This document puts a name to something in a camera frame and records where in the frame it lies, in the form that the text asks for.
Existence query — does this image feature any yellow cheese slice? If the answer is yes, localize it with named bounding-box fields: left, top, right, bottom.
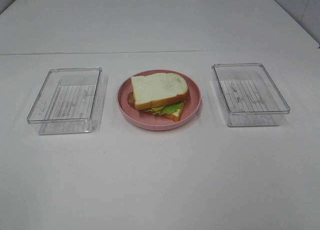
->
left=149, top=106, right=167, bottom=115

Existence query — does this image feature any green lettuce leaf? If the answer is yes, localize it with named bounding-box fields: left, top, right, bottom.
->
left=143, top=101, right=185, bottom=117

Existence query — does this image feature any bread slice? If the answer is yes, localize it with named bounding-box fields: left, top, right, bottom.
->
left=131, top=72, right=190, bottom=110
left=142, top=101, right=187, bottom=123

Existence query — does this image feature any pink bacon strip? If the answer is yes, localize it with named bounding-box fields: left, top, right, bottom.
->
left=127, top=92, right=136, bottom=109

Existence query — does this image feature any pink round plate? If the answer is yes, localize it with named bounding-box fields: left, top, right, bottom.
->
left=117, top=69, right=202, bottom=131

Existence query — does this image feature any clear plastic tray right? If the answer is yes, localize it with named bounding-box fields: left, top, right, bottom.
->
left=211, top=63, right=291, bottom=127

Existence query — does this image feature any clear plastic tray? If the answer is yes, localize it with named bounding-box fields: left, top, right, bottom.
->
left=26, top=67, right=108, bottom=135
left=211, top=63, right=291, bottom=127

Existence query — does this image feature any clear plastic tray left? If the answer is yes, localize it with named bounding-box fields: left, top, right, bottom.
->
left=26, top=67, right=108, bottom=135

